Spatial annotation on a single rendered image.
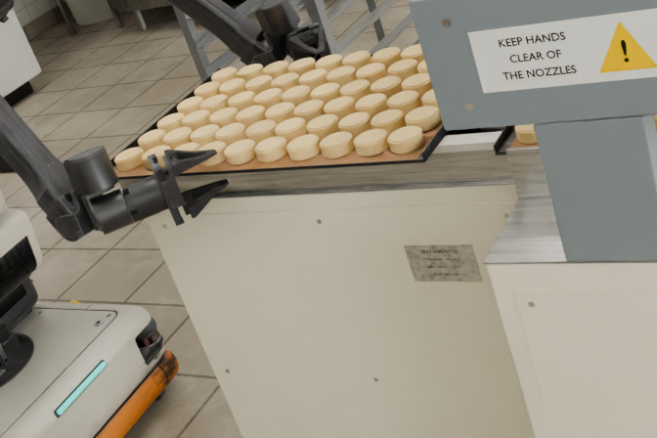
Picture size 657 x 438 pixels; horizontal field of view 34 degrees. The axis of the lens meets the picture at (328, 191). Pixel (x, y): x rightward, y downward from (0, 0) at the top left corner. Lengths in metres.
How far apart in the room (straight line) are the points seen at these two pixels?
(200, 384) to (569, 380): 1.62
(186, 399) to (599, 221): 1.77
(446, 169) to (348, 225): 0.20
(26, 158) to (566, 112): 0.88
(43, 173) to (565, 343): 0.83
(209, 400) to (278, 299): 1.04
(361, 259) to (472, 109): 0.51
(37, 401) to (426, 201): 1.29
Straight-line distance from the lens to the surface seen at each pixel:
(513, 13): 1.13
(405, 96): 1.62
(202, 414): 2.75
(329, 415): 1.90
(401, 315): 1.67
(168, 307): 3.26
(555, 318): 1.32
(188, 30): 3.11
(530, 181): 1.40
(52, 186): 1.68
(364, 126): 1.57
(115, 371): 2.65
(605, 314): 1.30
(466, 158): 1.48
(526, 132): 1.40
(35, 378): 2.64
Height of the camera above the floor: 1.52
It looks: 25 degrees down
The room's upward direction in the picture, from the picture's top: 19 degrees counter-clockwise
